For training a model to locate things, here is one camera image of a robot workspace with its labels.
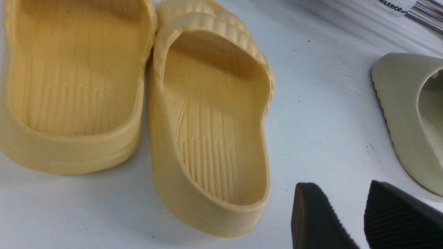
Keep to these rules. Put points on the yellow ribbed slipper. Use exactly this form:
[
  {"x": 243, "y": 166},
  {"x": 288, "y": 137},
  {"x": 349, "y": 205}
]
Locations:
[
  {"x": 209, "y": 91},
  {"x": 72, "y": 82}
]

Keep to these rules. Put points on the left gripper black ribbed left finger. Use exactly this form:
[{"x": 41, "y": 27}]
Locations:
[{"x": 314, "y": 223}]

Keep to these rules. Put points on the left yellow ribbed slipper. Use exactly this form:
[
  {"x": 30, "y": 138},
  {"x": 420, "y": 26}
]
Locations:
[{"x": 72, "y": 82}]

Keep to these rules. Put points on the stainless steel shoe rack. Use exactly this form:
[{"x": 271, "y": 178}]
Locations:
[{"x": 428, "y": 13}]

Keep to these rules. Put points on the right yellow ribbed slipper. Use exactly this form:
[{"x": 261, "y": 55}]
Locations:
[{"x": 209, "y": 91}]

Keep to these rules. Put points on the left olive foam slide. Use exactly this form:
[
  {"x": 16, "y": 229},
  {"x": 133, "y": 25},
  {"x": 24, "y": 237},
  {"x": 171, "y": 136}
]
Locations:
[{"x": 409, "y": 88}]

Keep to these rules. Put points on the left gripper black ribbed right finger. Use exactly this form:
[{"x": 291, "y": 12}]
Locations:
[{"x": 394, "y": 219}]

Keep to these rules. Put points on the left navy canvas sneaker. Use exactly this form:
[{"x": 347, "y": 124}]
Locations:
[{"x": 397, "y": 8}]

